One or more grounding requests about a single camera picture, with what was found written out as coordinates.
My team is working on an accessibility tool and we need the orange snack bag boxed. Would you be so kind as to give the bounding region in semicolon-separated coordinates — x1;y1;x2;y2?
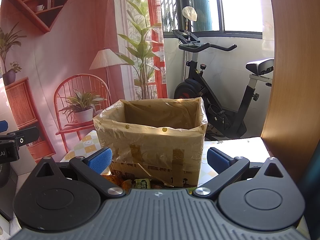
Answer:
103;175;133;193

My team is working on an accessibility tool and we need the small green snack packet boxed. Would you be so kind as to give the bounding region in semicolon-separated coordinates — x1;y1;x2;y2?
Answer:
135;178;151;190

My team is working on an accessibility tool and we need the black exercise bike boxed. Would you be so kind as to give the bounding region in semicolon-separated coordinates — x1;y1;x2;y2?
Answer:
172;29;274;140

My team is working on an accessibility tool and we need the cardboard box with plastic liner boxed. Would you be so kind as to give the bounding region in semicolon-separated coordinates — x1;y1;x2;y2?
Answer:
93;98;208;187

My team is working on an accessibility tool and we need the wooden headboard panel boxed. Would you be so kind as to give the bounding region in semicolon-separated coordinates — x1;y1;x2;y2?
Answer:
261;0;319;181

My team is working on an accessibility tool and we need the printed room backdrop cloth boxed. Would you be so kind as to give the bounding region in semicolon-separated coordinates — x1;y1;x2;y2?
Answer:
1;0;168;163

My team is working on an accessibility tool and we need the white cloth on pole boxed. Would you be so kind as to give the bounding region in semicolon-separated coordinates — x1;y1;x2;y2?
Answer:
182;6;197;22

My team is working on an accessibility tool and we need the window with black frame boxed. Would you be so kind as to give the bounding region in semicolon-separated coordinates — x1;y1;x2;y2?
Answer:
160;0;263;39

